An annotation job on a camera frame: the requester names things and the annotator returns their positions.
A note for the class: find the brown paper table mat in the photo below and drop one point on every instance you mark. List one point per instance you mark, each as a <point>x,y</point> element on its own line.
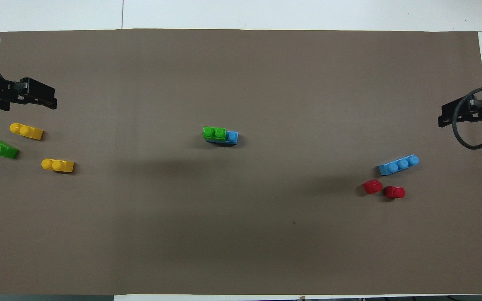
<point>241,217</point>

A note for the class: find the blue three-stud toy block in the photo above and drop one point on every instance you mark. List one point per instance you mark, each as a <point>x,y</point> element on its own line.
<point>232,138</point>
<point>398,165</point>

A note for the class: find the red one-stud toy block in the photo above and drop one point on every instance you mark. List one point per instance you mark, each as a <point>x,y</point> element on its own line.
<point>372,186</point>
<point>394,192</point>

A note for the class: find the yellow two-stud toy block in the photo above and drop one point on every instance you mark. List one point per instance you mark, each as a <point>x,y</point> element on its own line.
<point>25,131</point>
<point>58,165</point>

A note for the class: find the green two-stud toy block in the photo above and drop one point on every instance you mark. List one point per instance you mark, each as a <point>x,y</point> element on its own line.
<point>214,133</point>
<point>0,148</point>

